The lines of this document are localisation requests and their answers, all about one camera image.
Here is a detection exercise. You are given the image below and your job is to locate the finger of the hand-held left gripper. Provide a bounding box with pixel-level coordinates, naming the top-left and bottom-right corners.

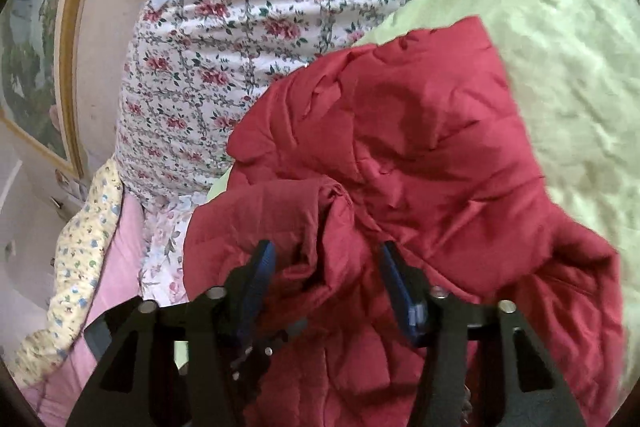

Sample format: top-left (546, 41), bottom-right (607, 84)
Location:
top-left (230, 319), bottom-right (311, 388)

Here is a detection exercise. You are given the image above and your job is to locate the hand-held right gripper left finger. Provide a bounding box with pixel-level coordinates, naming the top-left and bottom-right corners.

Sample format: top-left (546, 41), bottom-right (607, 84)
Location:
top-left (65, 241), bottom-right (278, 427)

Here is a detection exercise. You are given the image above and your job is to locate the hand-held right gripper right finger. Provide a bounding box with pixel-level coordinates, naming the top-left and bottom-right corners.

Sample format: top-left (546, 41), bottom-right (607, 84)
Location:
top-left (379, 241), bottom-right (588, 427)

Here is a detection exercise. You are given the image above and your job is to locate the red quilted blanket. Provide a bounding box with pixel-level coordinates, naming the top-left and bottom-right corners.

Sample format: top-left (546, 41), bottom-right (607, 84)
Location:
top-left (182, 14), bottom-right (626, 427)

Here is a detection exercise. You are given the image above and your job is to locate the pink pillow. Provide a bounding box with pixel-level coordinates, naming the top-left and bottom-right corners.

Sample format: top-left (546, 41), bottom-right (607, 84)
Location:
top-left (22, 194), bottom-right (191, 427)

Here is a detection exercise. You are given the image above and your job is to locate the yellow printed pillow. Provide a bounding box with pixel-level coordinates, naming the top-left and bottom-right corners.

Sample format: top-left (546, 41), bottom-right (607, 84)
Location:
top-left (10, 157), bottom-right (126, 378)

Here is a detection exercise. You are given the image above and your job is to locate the pale floral pillow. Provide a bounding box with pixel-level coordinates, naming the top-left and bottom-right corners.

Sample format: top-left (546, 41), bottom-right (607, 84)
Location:
top-left (137, 194), bottom-right (211, 308)

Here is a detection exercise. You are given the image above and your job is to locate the white cabinet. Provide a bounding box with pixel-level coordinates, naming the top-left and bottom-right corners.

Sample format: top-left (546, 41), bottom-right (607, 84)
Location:
top-left (0, 122), bottom-right (83, 348)

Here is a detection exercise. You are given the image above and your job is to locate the rose floral quilt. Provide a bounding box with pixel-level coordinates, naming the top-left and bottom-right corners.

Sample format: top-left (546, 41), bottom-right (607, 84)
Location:
top-left (115, 0), bottom-right (566, 212)

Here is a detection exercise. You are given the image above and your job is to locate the light green bedsheet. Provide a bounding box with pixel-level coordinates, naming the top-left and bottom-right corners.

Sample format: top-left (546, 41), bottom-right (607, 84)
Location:
top-left (205, 0), bottom-right (640, 388)

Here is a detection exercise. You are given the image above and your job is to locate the gold framed painting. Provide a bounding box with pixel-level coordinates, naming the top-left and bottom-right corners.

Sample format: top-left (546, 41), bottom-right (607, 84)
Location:
top-left (0, 0), bottom-right (118, 180)

